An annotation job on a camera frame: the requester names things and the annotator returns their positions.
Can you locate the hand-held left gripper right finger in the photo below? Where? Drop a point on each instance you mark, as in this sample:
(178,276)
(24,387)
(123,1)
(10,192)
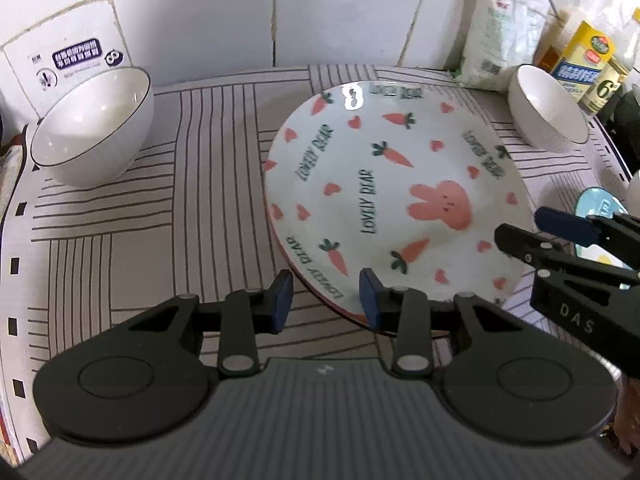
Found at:
(370,301)

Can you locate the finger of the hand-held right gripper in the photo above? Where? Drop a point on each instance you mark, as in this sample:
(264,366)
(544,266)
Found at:
(565,222)
(525,245)

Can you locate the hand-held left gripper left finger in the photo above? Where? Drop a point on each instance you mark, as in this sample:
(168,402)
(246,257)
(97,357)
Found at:
(282,301)

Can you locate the white bunny carrot print plate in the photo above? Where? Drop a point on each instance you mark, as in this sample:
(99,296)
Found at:
(395,195)

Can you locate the white bowl black rim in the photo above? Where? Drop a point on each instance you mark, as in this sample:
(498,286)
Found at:
(545,107)
(90,120)

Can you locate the light blue printed dish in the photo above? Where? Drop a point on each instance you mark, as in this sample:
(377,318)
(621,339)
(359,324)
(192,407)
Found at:
(597,205)

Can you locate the dark kitchen appliance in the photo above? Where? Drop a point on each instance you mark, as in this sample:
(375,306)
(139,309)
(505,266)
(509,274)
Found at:
(625,125)

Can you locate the clear vinegar bottle yellow cap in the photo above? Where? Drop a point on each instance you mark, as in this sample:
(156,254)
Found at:
(607,87)

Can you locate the striped table mat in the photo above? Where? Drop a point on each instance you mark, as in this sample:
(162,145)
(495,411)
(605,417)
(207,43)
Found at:
(150,230)

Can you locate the yellow label cooking wine bottle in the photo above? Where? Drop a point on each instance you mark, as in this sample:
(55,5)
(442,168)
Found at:
(587,52)

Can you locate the white powder bag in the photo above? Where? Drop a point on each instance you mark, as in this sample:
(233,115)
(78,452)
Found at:
(495,35)

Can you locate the white wall box purple label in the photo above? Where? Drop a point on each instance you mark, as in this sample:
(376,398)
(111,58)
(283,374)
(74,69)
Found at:
(75,60)

